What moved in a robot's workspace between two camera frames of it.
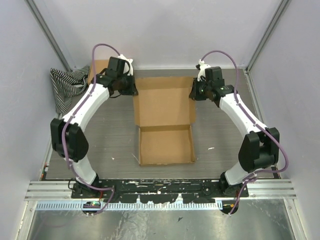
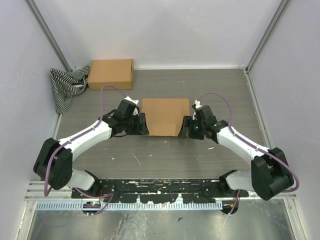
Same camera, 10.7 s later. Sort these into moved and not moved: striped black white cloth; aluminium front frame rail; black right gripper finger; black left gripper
Moved: black left gripper; black right gripper finger
Not moved: aluminium front frame rail; striped black white cloth
